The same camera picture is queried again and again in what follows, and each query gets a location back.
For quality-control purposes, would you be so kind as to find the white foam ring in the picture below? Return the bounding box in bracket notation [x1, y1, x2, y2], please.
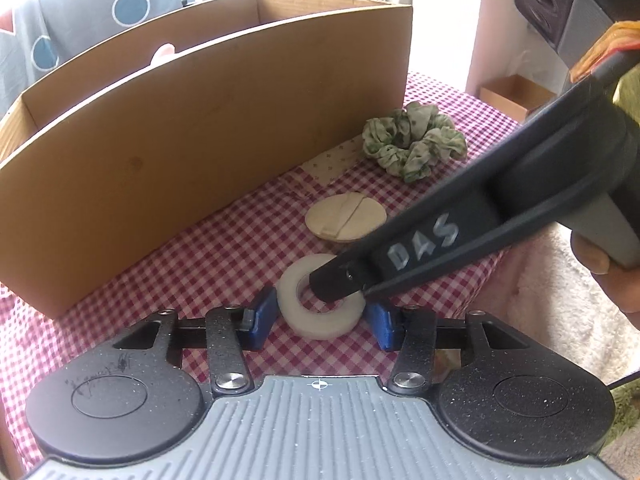
[274, 252, 367, 342]

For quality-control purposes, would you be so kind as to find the person's right hand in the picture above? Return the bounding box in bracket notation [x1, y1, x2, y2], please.
[570, 232, 640, 327]

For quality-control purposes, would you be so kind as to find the small open cardboard box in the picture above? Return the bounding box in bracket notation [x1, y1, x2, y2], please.
[478, 75, 556, 124]

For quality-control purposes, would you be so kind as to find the pink checkered tablecloth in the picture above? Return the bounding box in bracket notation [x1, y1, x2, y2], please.
[0, 71, 524, 470]

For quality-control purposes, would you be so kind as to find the green floral scrunchie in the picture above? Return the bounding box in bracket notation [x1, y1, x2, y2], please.
[361, 101, 468, 183]

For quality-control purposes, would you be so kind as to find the brown cardboard box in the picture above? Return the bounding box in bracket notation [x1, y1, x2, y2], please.
[1, 0, 413, 318]

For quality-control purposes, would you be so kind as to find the blue patterned hanging bedsheet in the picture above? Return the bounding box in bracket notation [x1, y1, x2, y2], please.
[1, 0, 192, 113]

